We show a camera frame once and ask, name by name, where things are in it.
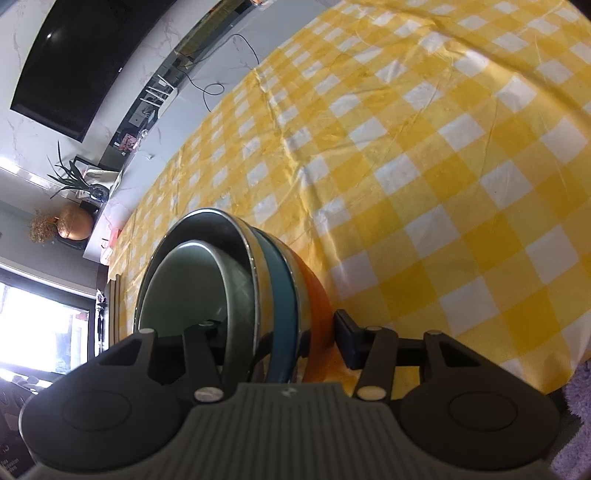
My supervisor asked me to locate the white wifi router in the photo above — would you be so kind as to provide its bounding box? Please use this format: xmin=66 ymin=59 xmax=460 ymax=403
xmin=139 ymin=74 xmax=178 ymax=119

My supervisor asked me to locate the white marble tv cabinet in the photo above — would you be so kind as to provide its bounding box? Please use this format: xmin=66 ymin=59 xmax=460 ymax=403
xmin=83 ymin=1 xmax=337 ymax=264

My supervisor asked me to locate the black notebook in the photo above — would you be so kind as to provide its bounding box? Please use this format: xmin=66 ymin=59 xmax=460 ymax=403
xmin=104 ymin=274 xmax=121 ymax=348

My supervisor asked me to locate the orange steel bowl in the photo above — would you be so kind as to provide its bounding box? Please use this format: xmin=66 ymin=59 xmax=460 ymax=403
xmin=252 ymin=228 xmax=335 ymax=383

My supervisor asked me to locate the black pen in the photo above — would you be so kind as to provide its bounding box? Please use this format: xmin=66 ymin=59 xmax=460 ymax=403
xmin=94 ymin=290 xmax=108 ymax=356

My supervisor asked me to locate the blue steel bowl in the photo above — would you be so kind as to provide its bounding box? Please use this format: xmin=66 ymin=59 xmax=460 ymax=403
xmin=133 ymin=208 xmax=300 ymax=386

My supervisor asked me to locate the black power cable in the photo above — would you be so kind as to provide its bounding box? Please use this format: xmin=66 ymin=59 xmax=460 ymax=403
xmin=181 ymin=32 xmax=263 ymax=114

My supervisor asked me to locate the green plant in glass vase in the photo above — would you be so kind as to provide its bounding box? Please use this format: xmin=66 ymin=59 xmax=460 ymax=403
xmin=48 ymin=143 xmax=109 ymax=204

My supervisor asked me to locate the black wall television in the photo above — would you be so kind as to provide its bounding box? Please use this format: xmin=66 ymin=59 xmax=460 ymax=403
xmin=11 ymin=0 xmax=174 ymax=142

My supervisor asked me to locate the golden round vase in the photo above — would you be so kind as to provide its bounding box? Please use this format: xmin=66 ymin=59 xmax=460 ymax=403
xmin=56 ymin=204 xmax=94 ymax=241

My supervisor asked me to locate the green ceramic bowl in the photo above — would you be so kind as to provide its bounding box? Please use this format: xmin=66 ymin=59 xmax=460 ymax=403
xmin=138 ymin=240 xmax=256 ymax=354

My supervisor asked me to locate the yellow checked tablecloth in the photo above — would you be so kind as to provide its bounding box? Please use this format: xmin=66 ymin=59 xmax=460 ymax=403
xmin=110 ymin=1 xmax=590 ymax=393

